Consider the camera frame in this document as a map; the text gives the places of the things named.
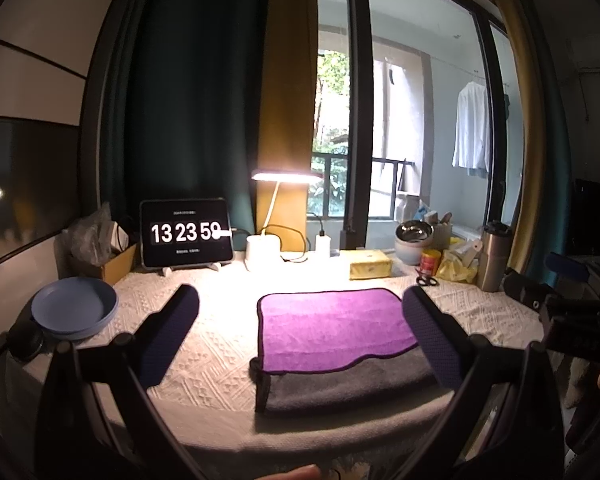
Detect purple and grey towel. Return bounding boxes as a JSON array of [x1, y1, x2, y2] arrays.
[[249, 288, 437, 417]]

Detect stainless steel bowl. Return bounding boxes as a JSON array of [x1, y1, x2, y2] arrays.
[[396, 219, 434, 243]]

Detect black scissors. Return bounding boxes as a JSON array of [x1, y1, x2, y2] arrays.
[[416, 269, 439, 287]]

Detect white charger adapter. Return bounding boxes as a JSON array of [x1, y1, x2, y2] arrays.
[[314, 230, 332, 258]]

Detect white hanging shirt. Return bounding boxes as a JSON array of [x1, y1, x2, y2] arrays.
[[452, 81, 491, 179]]

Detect dark green curtain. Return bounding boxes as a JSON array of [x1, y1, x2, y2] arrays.
[[99, 0, 268, 244]]

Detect mustard yellow curtain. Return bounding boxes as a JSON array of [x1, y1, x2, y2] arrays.
[[256, 0, 318, 252]]

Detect white bowl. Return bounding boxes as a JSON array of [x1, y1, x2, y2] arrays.
[[394, 238, 431, 266]]

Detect black lamp cable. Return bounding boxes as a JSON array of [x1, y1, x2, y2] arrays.
[[258, 212, 326, 265]]

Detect white textured tablecloth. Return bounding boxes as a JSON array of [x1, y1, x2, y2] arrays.
[[21, 251, 546, 466]]

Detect clear plastic bag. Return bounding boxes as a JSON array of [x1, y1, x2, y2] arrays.
[[62, 202, 130, 266]]

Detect stainless steel tumbler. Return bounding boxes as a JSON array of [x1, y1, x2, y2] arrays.
[[477, 220, 513, 292]]

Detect yellow plastic bag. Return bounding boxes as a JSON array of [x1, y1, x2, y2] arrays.
[[436, 240, 483, 284]]

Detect red yellow can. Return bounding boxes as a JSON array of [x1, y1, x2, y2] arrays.
[[419, 248, 442, 276]]

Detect yellow tissue pack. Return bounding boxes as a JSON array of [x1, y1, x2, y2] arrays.
[[347, 249, 392, 281]]

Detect cardboard box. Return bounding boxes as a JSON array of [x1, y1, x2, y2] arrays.
[[68, 244, 140, 285]]

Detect white perforated basket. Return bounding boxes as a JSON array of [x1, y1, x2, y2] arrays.
[[425, 210, 452, 252]]

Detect tablet showing clock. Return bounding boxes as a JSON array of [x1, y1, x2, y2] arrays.
[[140, 198, 234, 270]]

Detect white desk lamp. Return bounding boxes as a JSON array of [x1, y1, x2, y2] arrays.
[[244, 169, 323, 272]]

